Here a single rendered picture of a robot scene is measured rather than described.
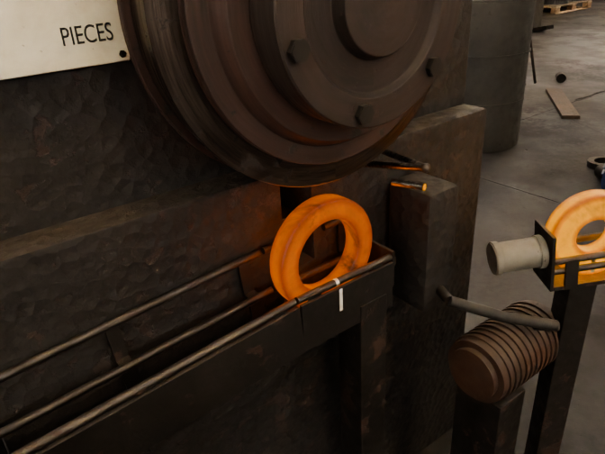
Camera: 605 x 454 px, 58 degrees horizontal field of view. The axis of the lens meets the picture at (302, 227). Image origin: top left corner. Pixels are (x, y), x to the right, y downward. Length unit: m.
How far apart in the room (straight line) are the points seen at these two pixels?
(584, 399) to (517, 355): 0.76
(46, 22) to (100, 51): 0.06
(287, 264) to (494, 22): 2.75
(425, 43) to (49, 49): 0.44
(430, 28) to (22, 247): 0.56
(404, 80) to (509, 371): 0.56
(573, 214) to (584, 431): 0.82
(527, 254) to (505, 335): 0.16
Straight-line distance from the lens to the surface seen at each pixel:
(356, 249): 0.88
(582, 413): 1.75
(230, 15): 0.59
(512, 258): 1.01
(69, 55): 0.71
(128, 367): 0.79
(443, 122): 1.07
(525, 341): 1.08
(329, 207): 0.80
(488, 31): 3.39
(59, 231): 0.74
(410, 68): 0.71
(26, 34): 0.69
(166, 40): 0.60
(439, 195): 0.94
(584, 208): 1.03
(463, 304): 1.01
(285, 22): 0.57
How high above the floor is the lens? 1.17
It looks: 27 degrees down
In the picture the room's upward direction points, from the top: 3 degrees counter-clockwise
